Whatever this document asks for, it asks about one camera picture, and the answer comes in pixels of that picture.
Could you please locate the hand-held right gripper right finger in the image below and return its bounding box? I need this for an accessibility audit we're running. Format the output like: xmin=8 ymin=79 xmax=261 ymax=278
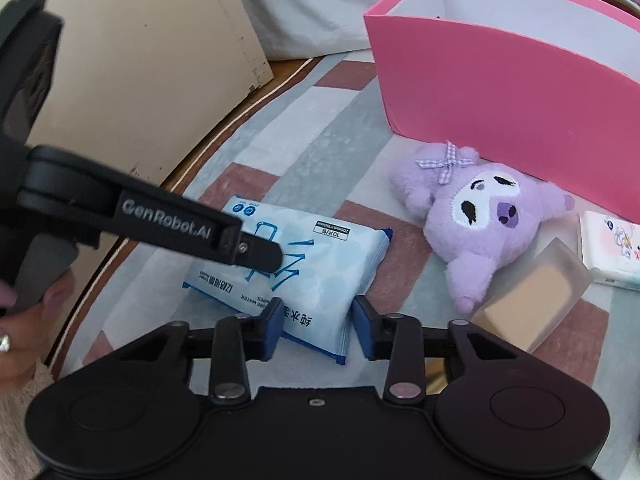
xmin=352 ymin=296 xmax=531 ymax=406

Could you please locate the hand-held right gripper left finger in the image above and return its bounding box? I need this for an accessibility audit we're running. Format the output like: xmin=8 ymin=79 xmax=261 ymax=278
xmin=107 ymin=304 xmax=286 ymax=406

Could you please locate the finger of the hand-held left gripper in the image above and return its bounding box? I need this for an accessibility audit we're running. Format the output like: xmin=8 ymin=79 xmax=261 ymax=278
xmin=218 ymin=227 xmax=284 ymax=274

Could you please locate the blue wet wipes pack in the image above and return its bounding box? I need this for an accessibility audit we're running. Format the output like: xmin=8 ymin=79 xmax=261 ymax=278
xmin=181 ymin=195 xmax=393 ymax=367

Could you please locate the pink cardboard box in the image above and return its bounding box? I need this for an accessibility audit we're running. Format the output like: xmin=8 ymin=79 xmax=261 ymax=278
xmin=363 ymin=0 xmax=640 ymax=211

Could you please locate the person's left hand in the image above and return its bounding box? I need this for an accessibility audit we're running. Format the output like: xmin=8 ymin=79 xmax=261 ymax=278
xmin=0 ymin=276 xmax=69 ymax=392

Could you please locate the checkered rug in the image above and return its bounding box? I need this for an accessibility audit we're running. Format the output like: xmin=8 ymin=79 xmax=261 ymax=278
xmin=55 ymin=52 xmax=640 ymax=411

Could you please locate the beige wooden cabinet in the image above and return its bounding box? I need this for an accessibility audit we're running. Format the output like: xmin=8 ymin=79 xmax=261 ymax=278
xmin=20 ymin=0 xmax=275 ymax=188

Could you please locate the purple plush toy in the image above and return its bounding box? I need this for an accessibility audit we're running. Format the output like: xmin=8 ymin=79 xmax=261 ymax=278
xmin=402 ymin=141 xmax=576 ymax=317

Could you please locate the floral quilt bed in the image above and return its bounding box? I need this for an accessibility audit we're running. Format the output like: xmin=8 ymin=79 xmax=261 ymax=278
xmin=235 ymin=0 xmax=640 ymax=61

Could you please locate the white pink tissue pack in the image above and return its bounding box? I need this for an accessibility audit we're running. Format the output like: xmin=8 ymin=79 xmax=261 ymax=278
xmin=577 ymin=210 xmax=640 ymax=292

